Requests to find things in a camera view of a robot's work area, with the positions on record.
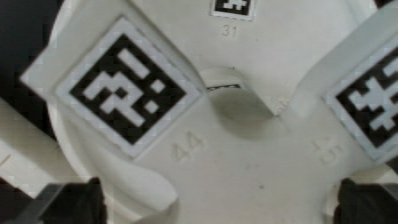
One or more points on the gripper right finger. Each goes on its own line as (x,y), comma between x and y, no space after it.
(366,203)

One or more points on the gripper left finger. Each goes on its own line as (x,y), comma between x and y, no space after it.
(67,204)

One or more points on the white cross-shaped table base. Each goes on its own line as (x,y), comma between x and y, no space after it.
(236,166)

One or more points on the white round table top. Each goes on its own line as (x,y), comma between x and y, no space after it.
(266,43)

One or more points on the white table leg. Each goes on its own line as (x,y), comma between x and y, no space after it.
(222,79)

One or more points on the white U-shaped frame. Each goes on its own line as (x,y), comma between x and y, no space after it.
(32,161)

